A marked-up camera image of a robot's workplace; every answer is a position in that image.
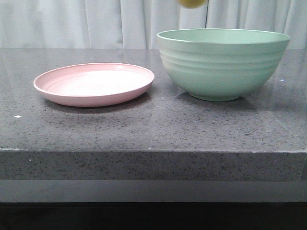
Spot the yellow banana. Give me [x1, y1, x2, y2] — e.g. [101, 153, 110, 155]
[178, 0, 207, 9]

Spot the pink plate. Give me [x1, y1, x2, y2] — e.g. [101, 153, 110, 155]
[33, 63, 154, 107]

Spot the green bowl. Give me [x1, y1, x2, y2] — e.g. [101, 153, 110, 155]
[157, 28, 290, 102]

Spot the pale green curtain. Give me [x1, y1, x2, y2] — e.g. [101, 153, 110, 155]
[0, 0, 307, 49]

